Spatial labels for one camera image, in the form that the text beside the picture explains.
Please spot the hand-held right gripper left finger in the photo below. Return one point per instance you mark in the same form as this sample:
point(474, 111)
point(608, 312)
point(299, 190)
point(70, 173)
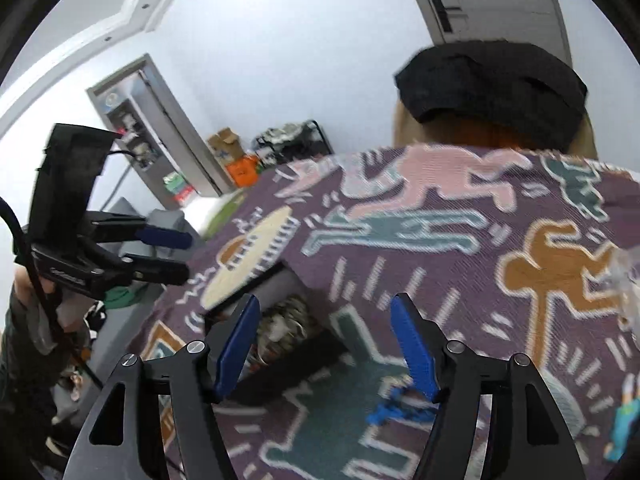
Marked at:
point(235, 350)

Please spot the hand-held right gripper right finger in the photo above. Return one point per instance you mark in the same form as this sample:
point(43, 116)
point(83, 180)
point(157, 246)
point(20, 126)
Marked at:
point(415, 350)

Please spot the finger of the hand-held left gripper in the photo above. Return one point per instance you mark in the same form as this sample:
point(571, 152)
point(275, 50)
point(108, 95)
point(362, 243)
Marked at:
point(160, 272)
point(165, 237)

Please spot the black jewelry box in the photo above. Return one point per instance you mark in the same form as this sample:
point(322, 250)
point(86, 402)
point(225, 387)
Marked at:
point(310, 360)

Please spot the person's left hand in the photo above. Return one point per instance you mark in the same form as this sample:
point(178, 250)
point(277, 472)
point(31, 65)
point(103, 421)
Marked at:
point(72, 312)

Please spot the grey box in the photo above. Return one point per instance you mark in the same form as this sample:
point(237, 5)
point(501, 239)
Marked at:
point(167, 220)

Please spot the green and red packets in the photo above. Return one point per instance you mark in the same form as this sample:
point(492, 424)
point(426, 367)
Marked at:
point(179, 189)

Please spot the purple printed blanket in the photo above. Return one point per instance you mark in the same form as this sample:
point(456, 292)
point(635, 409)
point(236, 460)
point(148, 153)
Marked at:
point(450, 270)

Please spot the orange box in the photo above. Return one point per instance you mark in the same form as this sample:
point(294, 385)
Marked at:
point(242, 170)

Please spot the small cardboard box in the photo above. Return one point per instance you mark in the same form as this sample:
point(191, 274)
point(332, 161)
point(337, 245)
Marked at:
point(226, 142)

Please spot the black-haired toy figurine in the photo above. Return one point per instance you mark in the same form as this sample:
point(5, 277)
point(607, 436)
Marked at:
point(622, 425)

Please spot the clear plastic bag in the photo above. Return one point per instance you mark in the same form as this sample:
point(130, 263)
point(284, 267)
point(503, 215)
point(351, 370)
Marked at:
point(627, 280)

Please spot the black cloth on chair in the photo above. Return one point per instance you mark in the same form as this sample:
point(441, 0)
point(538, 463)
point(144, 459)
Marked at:
point(490, 85)

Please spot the open grey wall cabinet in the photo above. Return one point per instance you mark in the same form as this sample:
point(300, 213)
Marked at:
point(170, 125)

